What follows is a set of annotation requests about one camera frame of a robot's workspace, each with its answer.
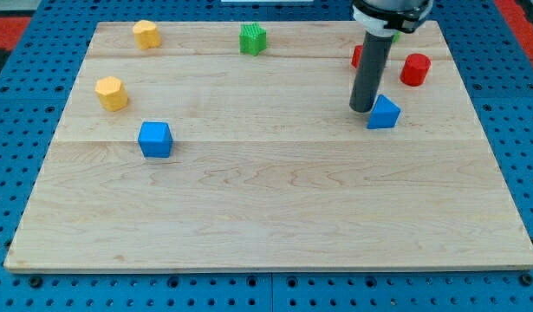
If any red block behind rod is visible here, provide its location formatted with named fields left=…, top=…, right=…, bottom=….
left=350, top=45, right=363, bottom=68

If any green block behind arm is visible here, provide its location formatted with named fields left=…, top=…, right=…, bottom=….
left=393, top=31, right=401, bottom=42

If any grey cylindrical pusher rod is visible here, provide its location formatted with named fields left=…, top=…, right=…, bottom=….
left=349, top=32, right=393, bottom=113

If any red cylinder block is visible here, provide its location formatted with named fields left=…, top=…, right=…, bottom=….
left=400, top=53, right=432, bottom=87

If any yellow heart block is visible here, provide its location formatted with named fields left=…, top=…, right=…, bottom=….
left=132, top=20, right=161, bottom=50

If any blue cube block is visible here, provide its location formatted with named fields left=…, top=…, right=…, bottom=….
left=138, top=121, right=173, bottom=158

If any wooden board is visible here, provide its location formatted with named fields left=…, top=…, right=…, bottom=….
left=4, top=21, right=533, bottom=274

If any blue triangle block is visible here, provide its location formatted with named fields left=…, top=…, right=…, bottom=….
left=367, top=94, right=401, bottom=129

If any yellow hexagon block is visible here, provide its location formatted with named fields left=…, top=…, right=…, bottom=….
left=94, top=76, right=128, bottom=112

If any green star block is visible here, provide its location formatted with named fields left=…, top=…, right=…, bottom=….
left=239, top=23, right=267, bottom=56

